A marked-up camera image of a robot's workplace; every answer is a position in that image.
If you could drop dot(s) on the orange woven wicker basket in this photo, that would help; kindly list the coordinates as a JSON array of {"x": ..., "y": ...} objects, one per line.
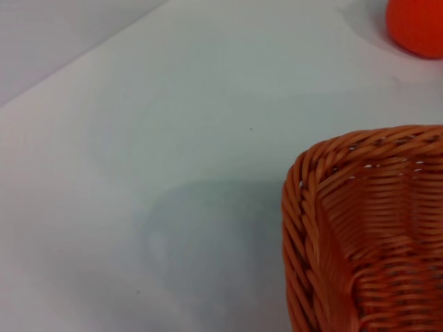
[{"x": 380, "y": 242}]

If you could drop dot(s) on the orange toy fruit with stem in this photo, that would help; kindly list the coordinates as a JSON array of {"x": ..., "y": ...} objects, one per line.
[{"x": 418, "y": 27}]

